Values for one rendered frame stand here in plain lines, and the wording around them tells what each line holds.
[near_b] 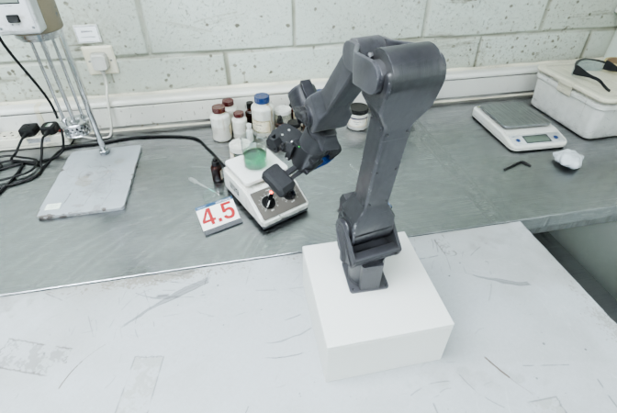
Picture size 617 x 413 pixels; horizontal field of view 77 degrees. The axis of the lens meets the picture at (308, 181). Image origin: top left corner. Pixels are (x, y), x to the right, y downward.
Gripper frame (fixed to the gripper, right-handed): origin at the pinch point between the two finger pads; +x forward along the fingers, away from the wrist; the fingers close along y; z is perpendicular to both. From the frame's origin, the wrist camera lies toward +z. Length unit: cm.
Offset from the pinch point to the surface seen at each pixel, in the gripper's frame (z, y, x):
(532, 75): -22, -110, 8
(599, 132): -48, -89, -3
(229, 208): 6.5, 11.4, 14.9
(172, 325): -7.1, 37.0, 6.8
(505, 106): -23, -83, 8
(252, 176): 8.1, 4.0, 9.3
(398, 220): -23.0, -14.4, 4.6
